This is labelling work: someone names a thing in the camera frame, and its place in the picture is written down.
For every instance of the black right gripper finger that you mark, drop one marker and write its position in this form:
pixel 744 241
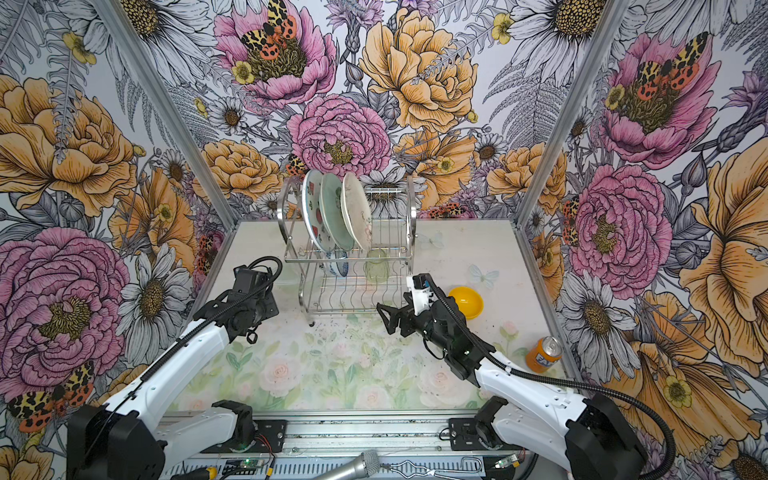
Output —
pixel 387 312
pixel 394 325

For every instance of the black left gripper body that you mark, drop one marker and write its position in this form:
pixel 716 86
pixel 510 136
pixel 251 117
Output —
pixel 265 308

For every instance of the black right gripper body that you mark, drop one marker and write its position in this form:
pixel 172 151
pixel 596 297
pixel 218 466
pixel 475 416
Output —
pixel 423 325

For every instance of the yellow plastic bowl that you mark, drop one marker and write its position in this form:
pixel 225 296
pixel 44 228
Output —
pixel 469 301

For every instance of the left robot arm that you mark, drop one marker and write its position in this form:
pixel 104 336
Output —
pixel 123 439

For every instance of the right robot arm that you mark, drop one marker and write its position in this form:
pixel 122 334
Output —
pixel 587 436

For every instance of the steel two-tier dish rack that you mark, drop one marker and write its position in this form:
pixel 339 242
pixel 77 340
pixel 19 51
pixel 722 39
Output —
pixel 394 208

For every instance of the green plastic tumbler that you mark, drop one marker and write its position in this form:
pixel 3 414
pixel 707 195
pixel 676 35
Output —
pixel 376 266

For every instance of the blue white ceramic bowl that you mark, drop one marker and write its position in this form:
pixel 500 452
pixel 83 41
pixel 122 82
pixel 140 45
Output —
pixel 337 263

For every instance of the cream floral plate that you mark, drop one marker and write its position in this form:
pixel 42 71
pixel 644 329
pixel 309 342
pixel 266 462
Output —
pixel 356 212

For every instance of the orange soda can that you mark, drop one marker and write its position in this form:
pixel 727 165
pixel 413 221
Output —
pixel 544 354

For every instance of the pale green plate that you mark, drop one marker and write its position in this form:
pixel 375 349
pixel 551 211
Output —
pixel 331 210

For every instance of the white plate red pattern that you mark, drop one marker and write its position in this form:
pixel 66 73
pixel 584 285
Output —
pixel 311 212

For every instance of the silver microphone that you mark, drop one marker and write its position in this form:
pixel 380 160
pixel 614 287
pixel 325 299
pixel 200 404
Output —
pixel 364 466

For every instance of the green circuit board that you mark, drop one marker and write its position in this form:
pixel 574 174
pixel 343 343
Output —
pixel 247 466

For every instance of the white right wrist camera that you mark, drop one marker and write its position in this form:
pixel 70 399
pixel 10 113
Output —
pixel 421 292

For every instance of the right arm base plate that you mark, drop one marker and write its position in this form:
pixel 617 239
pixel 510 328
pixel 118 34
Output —
pixel 465 434

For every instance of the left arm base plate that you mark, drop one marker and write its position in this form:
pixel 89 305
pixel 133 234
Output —
pixel 262 436

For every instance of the yellow black handle tool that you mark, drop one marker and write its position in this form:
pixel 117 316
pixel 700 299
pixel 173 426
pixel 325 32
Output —
pixel 204 473

